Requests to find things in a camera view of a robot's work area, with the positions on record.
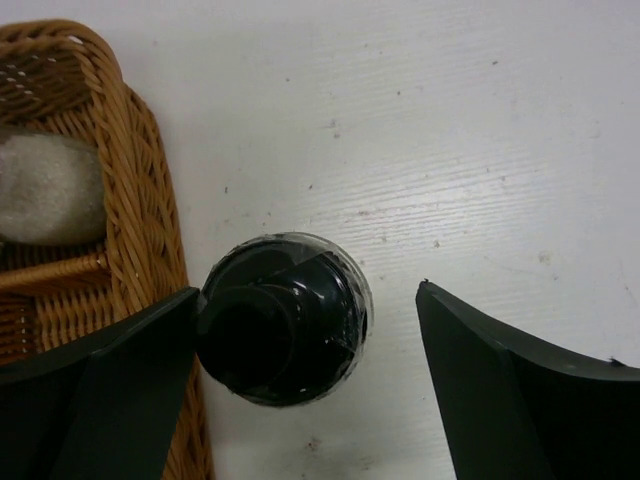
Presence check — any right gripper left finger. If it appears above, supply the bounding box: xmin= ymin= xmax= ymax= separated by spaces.
xmin=1 ymin=287 xmax=199 ymax=479

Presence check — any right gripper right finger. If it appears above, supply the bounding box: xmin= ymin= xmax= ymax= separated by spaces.
xmin=416 ymin=281 xmax=639 ymax=479

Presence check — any black cap spice bottle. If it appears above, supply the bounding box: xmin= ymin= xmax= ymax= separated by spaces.
xmin=196 ymin=232 xmax=373 ymax=408

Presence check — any grey lid grinder bottle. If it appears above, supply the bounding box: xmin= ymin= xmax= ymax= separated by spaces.
xmin=1 ymin=127 xmax=107 ymax=246

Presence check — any brown wicker divided tray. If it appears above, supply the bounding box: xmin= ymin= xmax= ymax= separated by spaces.
xmin=0 ymin=18 xmax=216 ymax=480

